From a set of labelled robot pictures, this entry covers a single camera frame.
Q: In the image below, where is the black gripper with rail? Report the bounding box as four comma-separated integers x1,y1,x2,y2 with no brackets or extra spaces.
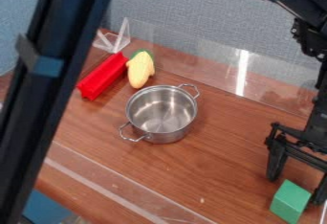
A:
262,74,327,207

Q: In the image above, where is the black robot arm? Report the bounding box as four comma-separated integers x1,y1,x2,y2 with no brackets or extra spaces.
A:
0,0,327,224

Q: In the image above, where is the clear acrylic barrier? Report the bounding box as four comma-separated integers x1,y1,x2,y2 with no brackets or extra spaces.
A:
44,142,217,224
129,19,318,117

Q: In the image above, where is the metal pot with handles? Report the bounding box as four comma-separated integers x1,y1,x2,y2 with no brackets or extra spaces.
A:
118,83,200,145

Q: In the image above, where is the clear acrylic back barrier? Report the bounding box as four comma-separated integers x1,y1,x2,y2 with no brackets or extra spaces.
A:
129,19,318,117

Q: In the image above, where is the red block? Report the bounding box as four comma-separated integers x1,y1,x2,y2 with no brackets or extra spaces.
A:
76,52,128,101

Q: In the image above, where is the clear acrylic front barrier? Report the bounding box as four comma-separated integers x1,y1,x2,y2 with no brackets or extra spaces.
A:
44,142,217,224

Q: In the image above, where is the clear acrylic corner bracket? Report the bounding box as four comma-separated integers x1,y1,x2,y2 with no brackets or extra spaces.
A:
92,18,130,54

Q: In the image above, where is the green block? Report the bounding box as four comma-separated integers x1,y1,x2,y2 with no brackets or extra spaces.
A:
269,180,312,224

